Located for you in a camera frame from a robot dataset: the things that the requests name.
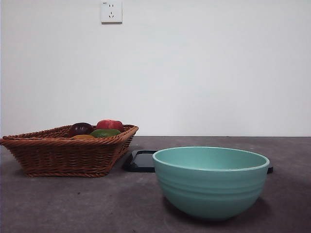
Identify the dark rectangular tray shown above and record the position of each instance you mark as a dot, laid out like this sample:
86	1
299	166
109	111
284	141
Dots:
141	162

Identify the orange-brown oval fruit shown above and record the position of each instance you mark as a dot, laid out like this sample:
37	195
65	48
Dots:
82	137

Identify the red round fruit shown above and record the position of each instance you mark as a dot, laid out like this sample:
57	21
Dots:
109	125

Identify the brown wicker basket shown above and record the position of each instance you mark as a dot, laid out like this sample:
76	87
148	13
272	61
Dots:
65	157

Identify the teal ribbed bowl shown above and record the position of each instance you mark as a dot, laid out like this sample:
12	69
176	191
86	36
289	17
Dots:
211	191

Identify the dark purple round fruit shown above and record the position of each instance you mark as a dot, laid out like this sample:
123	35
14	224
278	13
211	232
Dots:
80	128

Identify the white wall socket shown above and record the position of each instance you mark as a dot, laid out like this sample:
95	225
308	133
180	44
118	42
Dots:
111	12

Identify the green oval fruit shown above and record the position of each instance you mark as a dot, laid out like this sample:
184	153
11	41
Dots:
105	133

